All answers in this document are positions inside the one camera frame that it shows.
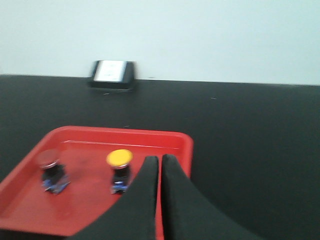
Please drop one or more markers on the black white power socket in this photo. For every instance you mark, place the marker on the black white power socket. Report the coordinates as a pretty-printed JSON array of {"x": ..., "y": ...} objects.
[{"x": 113, "y": 75}]

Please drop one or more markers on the red mushroom push button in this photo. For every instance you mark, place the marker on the red mushroom push button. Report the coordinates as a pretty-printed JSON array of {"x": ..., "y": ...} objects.
[{"x": 54, "y": 177}]

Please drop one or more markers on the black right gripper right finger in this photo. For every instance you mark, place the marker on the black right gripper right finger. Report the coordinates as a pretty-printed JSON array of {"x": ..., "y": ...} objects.
[{"x": 187, "y": 214}]

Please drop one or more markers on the yellow mushroom push button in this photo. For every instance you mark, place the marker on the yellow mushroom push button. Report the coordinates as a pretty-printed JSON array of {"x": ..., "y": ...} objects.
[{"x": 119, "y": 161}]

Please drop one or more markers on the red plastic tray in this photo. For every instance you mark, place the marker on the red plastic tray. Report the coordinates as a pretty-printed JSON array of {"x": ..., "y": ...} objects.
[{"x": 25, "y": 206}]

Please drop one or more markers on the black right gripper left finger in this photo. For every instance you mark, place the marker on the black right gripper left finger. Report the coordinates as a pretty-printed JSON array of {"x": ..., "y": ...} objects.
[{"x": 133, "y": 216}]

